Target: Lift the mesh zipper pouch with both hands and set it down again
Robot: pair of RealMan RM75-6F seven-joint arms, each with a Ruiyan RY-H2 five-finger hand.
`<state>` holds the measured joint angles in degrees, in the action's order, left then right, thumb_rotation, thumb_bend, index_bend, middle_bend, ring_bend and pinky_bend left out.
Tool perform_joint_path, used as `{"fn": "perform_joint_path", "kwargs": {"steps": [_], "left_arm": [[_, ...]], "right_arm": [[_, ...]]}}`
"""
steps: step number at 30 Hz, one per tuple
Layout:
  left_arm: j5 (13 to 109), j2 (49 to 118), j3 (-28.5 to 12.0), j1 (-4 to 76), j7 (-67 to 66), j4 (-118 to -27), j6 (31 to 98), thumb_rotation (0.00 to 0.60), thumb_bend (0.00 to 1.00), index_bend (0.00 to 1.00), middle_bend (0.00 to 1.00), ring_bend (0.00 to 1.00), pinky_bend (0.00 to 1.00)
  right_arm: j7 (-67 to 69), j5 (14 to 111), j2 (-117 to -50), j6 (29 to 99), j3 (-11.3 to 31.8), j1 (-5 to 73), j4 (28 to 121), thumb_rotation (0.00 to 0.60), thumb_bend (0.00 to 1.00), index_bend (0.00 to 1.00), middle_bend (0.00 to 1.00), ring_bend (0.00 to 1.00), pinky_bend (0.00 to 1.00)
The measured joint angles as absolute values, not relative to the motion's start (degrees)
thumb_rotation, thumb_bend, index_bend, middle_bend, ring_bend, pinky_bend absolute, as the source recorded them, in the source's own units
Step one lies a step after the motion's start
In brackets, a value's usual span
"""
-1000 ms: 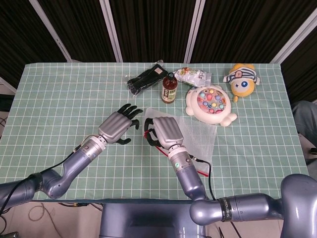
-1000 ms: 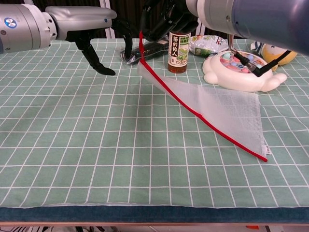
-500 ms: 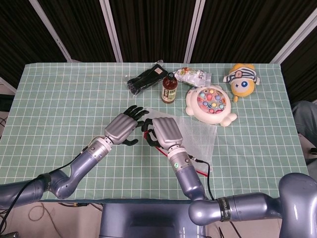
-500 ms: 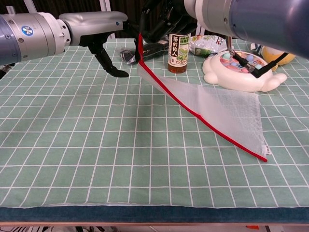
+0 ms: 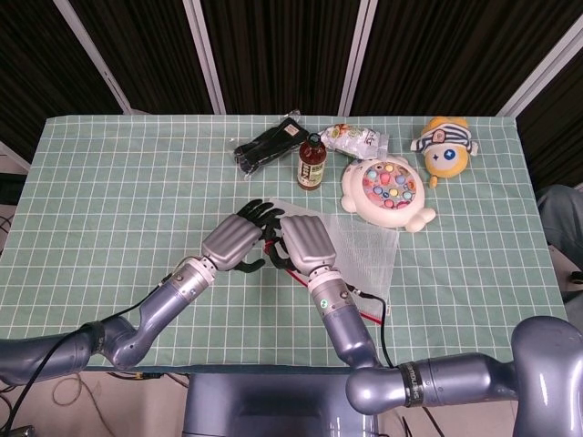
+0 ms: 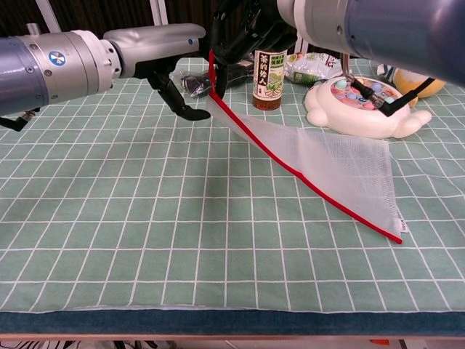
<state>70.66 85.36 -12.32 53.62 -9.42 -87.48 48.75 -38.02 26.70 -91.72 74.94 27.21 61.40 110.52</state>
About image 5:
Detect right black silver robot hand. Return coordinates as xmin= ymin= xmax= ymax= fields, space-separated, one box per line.
xmin=261 ymin=213 xmax=338 ymax=278

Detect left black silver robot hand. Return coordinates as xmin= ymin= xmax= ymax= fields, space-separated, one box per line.
xmin=201 ymin=198 xmax=287 ymax=276

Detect clear zipper pouch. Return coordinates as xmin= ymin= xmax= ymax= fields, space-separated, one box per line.
xmin=268 ymin=196 xmax=402 ymax=325

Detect snack packet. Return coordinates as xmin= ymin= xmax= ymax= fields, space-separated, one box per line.
xmin=317 ymin=123 xmax=393 ymax=159

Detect brown tea bottle green label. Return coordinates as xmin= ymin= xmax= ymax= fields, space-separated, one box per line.
xmin=297 ymin=132 xmax=326 ymax=192

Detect white fishing game toy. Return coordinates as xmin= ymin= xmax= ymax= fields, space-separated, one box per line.
xmin=341 ymin=158 xmax=437 ymax=234

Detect black gloves in plastic pack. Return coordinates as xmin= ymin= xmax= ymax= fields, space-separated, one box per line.
xmin=232 ymin=107 xmax=305 ymax=179

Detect green checked tablecloth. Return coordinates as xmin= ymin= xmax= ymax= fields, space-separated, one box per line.
xmin=0 ymin=113 xmax=574 ymax=371

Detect yellow plush toy striped hat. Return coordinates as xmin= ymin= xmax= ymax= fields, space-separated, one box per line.
xmin=410 ymin=117 xmax=480 ymax=189

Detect blue-grey robot torso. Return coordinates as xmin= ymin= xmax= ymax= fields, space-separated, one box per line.
xmin=181 ymin=373 xmax=379 ymax=437

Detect black pleated curtain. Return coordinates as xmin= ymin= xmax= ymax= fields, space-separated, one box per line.
xmin=348 ymin=0 xmax=583 ymax=117
xmin=199 ymin=0 xmax=365 ymax=115
xmin=0 ymin=0 xmax=127 ymax=163
xmin=63 ymin=0 xmax=218 ymax=115

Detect white side table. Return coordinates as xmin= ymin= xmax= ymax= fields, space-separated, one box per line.
xmin=0 ymin=140 xmax=29 ymax=183

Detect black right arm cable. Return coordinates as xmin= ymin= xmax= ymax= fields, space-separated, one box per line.
xmin=344 ymin=282 xmax=398 ymax=370

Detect white partition post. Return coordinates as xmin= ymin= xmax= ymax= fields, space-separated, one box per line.
xmin=496 ymin=17 xmax=583 ymax=120
xmin=182 ymin=0 xmax=228 ymax=115
xmin=53 ymin=0 xmax=134 ymax=115
xmin=337 ymin=0 xmax=378 ymax=117

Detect beige floor cable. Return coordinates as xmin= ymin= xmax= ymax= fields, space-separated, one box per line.
xmin=51 ymin=375 xmax=113 ymax=437

